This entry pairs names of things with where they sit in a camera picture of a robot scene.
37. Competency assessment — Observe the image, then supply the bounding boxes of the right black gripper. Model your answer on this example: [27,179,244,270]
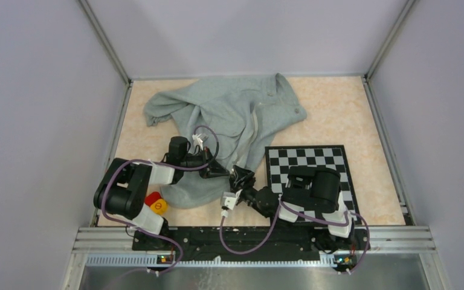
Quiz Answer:
[230,164,270,218]

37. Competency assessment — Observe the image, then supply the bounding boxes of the grey zip-up jacket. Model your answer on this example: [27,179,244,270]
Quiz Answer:
[144,72,308,209]

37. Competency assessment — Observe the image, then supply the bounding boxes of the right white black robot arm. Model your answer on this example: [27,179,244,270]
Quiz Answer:
[222,166,360,254]

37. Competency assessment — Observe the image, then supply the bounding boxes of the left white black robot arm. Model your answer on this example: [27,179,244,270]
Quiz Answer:
[93,134,228,250]

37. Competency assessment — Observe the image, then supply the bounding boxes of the black white checkerboard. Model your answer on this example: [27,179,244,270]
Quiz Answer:
[265,145,360,214]

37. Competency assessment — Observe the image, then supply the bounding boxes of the red yellow toy button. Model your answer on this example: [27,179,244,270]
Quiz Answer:
[144,192,168,215]

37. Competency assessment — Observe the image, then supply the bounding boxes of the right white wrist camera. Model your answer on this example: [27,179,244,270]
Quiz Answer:
[221,190,242,218]

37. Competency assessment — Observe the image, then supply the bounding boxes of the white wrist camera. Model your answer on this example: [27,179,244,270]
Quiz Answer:
[192,133,208,150]
[221,190,242,218]

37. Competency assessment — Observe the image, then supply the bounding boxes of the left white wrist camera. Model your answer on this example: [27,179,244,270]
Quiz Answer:
[192,133,208,150]

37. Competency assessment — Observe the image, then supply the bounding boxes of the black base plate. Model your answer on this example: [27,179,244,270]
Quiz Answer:
[132,226,370,262]

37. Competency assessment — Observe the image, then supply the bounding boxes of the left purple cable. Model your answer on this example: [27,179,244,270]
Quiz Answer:
[100,124,220,277]

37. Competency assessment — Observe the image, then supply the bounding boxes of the aluminium frame rail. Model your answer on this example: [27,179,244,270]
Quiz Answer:
[62,226,452,289]

